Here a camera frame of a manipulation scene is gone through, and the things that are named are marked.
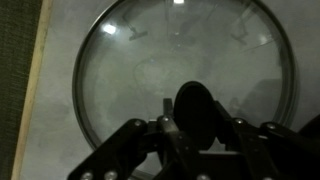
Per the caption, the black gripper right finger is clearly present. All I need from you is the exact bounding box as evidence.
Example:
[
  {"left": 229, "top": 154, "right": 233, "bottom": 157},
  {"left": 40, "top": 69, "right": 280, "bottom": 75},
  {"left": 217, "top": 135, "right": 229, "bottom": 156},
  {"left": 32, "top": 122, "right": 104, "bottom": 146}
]
[{"left": 214, "top": 101, "right": 320, "bottom": 180}]

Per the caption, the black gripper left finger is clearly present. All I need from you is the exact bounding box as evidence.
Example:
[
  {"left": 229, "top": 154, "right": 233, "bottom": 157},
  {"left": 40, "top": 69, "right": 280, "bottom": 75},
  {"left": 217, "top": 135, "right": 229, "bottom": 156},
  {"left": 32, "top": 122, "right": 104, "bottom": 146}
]
[{"left": 67, "top": 98, "right": 186, "bottom": 180}]

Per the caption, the round glass pot lid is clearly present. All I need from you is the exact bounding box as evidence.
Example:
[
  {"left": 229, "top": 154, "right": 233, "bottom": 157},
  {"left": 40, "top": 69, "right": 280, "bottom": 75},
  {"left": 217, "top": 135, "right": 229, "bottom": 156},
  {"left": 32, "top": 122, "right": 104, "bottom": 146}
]
[{"left": 72, "top": 0, "right": 297, "bottom": 180}]

